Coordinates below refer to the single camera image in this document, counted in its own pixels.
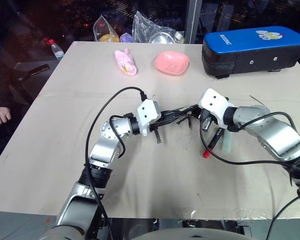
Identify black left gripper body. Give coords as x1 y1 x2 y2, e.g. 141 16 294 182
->
149 116 166 133

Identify large crumpled clear bag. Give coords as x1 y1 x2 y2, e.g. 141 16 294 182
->
131 10 185 45

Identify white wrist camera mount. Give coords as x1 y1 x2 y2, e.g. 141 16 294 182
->
198 88 232 129
136 98 162 137

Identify blue-topped black box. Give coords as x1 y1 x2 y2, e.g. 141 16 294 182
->
201 25 300 80

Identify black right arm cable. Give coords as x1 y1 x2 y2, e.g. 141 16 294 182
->
199 111 300 187

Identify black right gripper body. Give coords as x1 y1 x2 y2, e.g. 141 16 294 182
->
199 107 217 132

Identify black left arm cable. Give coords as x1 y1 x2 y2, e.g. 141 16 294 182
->
83 86 148 240

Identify pale green highlighter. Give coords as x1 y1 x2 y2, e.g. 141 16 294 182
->
221 129 234 153

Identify pink plastic dish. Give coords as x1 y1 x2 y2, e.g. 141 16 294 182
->
154 50 190 76

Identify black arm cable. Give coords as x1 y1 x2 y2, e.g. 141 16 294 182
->
83 86 148 240
199 111 300 187

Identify pink plush toy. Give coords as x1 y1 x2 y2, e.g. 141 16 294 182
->
114 48 138 77

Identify red-capped black marker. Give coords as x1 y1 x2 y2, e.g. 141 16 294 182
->
202 128 223 159

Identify clear bag with yellow item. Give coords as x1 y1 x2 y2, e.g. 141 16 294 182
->
92 14 123 43

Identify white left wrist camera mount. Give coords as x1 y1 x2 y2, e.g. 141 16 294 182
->
136 98 162 137

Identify black chair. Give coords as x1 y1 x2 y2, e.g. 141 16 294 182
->
8 59 52 106

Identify grey vertical post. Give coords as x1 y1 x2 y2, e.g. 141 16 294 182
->
184 0 203 45

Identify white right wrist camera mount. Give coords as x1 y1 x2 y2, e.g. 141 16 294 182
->
198 88 232 129

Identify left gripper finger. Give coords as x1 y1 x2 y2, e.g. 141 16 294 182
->
160 107 189 119
155 114 187 131

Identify clear red-capped plastic bottle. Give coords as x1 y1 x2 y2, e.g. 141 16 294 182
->
48 39 65 61

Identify shiny metal bowl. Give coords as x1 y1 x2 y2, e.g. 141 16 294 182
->
147 31 176 45

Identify purple small item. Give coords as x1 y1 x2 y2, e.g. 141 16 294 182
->
119 32 134 43

